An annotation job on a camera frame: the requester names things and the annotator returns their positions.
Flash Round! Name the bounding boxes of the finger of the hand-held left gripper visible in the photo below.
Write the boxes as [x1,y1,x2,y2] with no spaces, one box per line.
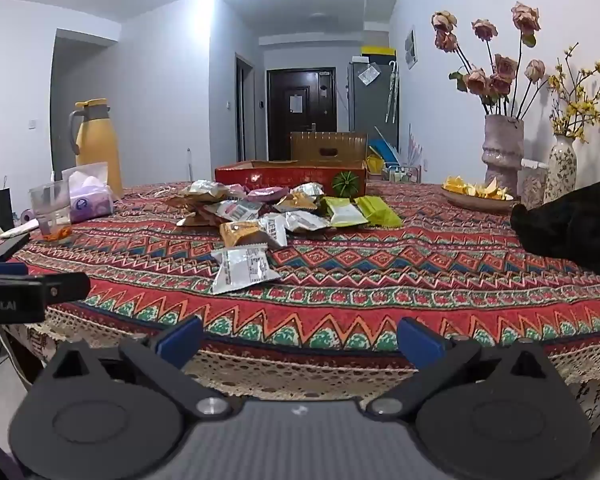
[0,233,31,276]
[27,272,92,307]

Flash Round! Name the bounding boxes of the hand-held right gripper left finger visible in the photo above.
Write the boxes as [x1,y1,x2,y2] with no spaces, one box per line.
[47,314,233,418]

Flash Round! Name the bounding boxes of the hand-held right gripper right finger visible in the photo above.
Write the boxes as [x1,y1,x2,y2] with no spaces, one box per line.
[364,316,551,421]

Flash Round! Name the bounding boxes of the plain green snack packet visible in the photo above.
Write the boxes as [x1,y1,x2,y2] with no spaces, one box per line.
[355,195,403,227]

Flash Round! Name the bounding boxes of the pile of snack packets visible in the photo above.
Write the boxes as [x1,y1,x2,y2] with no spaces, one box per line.
[166,180,332,251]

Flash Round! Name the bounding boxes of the green white snack packet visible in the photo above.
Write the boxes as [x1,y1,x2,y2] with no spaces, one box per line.
[325,197,370,227]

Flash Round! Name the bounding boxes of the red cardboard box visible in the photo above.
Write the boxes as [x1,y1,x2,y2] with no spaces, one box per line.
[214,159,368,200]

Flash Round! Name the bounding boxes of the black paper bag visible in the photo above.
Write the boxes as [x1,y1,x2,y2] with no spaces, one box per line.
[0,176,16,233]

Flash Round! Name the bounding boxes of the patterned red tablecloth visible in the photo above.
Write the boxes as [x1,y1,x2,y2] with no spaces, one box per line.
[0,180,600,433]

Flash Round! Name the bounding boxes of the clear plastic cup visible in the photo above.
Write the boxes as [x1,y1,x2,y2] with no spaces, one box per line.
[29,180,73,245]

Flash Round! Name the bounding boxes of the purple tissue pack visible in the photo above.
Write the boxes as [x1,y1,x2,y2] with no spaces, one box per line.
[61,162,116,223]

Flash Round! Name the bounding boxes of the silver snack packet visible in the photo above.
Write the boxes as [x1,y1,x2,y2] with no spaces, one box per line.
[211,243,282,296]

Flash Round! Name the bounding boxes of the yellow thermos jug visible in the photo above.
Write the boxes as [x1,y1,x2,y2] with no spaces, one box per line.
[69,98,124,200]

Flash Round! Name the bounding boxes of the brown plate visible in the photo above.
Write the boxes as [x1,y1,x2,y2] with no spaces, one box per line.
[441,182,518,212]

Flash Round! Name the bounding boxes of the heap of orange peels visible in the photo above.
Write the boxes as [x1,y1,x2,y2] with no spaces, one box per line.
[442,175,513,201]

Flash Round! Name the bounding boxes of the storage rack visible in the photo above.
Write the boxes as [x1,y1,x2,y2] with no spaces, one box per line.
[367,127,423,183]

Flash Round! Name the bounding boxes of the black furry cloth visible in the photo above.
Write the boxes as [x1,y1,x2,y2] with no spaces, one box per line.
[510,176,600,283]

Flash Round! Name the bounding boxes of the pink ceramic vase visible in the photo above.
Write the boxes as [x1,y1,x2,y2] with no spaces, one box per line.
[481,114,526,198]

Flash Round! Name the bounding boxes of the floral patterned vase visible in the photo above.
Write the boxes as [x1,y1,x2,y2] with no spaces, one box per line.
[545,134,578,206]

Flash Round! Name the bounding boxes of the brown cardboard panel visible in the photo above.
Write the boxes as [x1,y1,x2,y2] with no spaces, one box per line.
[290,131,369,163]

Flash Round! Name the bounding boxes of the grey refrigerator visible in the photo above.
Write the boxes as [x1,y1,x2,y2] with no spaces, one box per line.
[347,60,400,148]

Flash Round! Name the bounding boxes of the dark interior door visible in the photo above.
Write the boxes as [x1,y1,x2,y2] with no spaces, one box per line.
[235,52,257,161]

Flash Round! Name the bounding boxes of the dark entry door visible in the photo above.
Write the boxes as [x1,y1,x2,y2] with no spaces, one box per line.
[266,67,338,161]

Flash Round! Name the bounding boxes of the hanging umbrella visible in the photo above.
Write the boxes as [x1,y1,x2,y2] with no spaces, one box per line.
[386,60,400,123]

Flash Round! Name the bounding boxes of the clear plastic bag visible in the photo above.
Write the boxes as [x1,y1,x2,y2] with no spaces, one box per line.
[357,62,381,86]

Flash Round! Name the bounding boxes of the yellow flower branches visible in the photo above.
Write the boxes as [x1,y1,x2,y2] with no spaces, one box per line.
[547,42,600,143]

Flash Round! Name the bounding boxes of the dried rose bouquet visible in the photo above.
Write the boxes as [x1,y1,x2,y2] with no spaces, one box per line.
[431,2,548,121]

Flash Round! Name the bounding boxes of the white cable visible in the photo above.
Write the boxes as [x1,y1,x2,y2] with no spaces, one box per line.
[125,185,181,198]

